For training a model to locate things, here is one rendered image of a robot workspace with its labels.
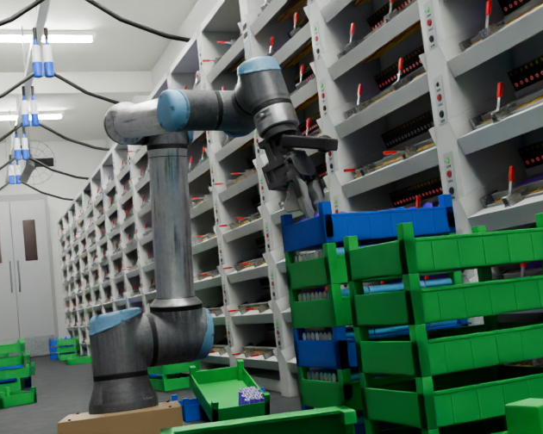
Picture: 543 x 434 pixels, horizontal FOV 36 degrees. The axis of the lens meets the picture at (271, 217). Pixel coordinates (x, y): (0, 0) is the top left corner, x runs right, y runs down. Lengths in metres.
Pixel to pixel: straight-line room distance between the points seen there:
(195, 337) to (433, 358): 1.16
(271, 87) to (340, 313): 0.50
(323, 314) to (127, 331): 0.83
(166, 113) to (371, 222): 0.51
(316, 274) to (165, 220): 0.82
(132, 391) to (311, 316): 0.78
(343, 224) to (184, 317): 0.86
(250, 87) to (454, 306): 0.69
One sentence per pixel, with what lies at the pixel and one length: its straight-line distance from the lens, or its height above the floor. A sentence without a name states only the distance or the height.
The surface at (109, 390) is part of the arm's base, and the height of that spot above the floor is 0.19.
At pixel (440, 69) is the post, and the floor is 0.91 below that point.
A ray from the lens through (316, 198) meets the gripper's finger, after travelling 1.73.
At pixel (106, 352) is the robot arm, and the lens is 2.33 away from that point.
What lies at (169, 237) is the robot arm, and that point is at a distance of 2.38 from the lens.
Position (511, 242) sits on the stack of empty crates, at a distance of 1.45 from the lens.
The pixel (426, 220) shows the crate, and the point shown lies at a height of 0.51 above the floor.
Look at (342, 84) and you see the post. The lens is 2.82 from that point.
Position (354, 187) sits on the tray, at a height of 0.71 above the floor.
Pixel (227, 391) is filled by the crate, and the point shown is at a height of 0.08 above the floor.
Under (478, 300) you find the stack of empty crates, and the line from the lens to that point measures 1.40.
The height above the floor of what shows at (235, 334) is 0.25.
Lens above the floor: 0.38
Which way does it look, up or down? 6 degrees up
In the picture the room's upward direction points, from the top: 6 degrees counter-clockwise
